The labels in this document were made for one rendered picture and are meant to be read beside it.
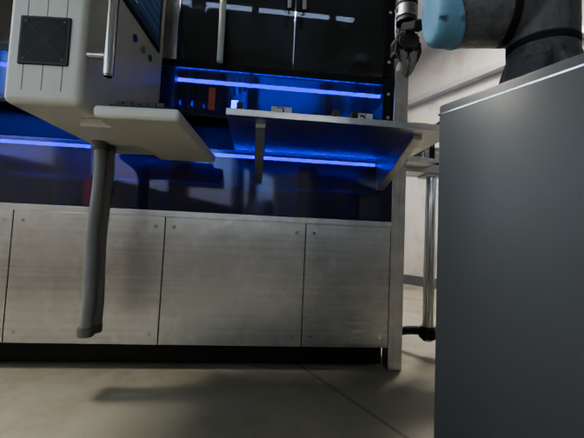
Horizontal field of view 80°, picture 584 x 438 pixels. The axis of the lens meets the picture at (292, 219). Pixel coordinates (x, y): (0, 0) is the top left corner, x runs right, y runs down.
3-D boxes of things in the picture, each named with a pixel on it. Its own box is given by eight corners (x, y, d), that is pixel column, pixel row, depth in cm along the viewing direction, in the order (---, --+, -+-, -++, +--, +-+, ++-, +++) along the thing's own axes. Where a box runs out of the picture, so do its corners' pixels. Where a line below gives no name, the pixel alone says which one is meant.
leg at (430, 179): (414, 337, 165) (417, 176, 169) (432, 337, 166) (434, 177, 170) (422, 343, 156) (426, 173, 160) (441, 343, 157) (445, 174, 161)
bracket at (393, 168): (375, 189, 144) (376, 159, 145) (382, 190, 145) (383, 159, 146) (412, 175, 111) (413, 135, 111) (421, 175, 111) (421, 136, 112)
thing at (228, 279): (21, 308, 221) (33, 171, 226) (341, 315, 241) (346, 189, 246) (-172, 367, 121) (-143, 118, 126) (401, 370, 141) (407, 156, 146)
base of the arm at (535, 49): (612, 94, 61) (611, 39, 62) (569, 70, 54) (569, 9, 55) (521, 118, 75) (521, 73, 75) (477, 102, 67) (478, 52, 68)
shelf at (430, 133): (235, 154, 147) (235, 149, 148) (395, 164, 154) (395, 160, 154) (225, 114, 100) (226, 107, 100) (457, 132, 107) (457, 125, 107)
